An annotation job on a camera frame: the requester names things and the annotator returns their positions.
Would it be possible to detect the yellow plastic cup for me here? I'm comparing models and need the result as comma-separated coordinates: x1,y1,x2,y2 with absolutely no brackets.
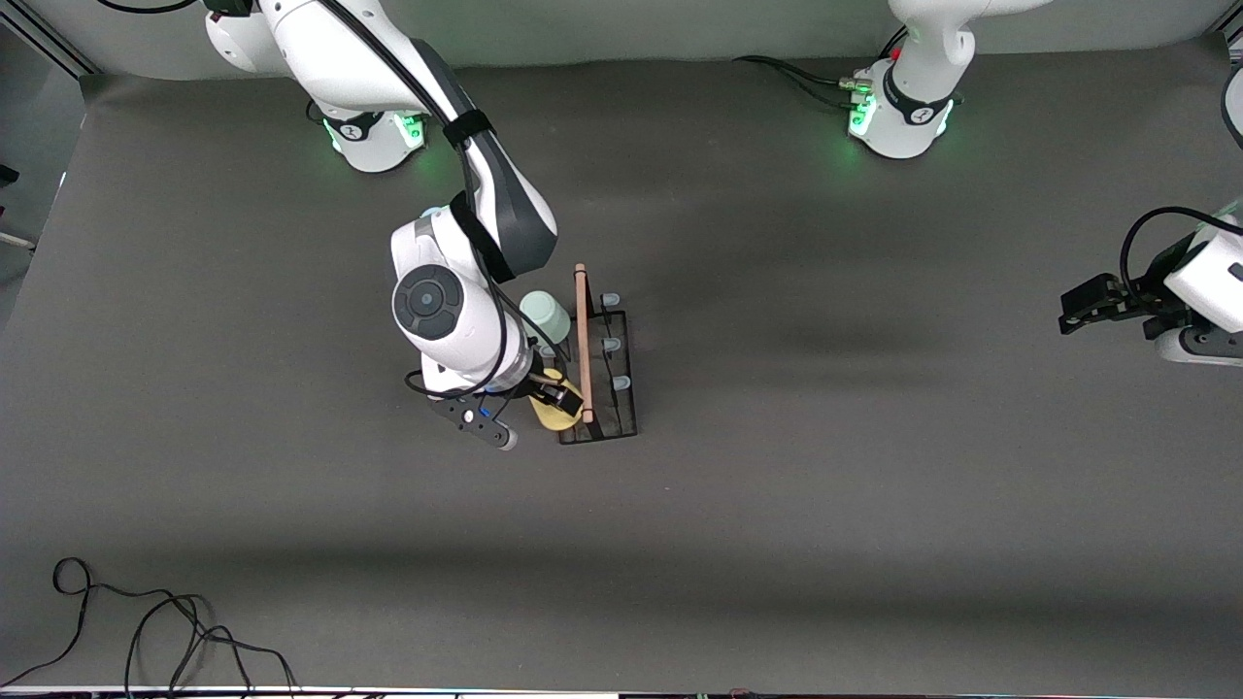
529,367,587,433

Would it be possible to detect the black wire cup holder wooden handle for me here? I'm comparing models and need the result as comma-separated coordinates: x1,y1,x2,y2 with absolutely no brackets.
540,262,640,446

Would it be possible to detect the pale green plastic cup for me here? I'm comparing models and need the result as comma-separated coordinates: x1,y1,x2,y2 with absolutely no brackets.
520,290,573,346

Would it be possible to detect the dark grey table mat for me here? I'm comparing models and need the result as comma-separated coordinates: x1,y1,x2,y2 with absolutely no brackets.
0,39,1243,692

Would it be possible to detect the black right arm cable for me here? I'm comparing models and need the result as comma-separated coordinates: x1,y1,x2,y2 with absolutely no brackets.
95,0,535,401

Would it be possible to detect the black left arm base cable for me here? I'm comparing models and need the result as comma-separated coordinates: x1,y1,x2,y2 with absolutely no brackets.
731,54,867,110

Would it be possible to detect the loose black cable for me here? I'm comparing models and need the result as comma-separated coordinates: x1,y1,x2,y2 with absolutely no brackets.
0,556,300,699

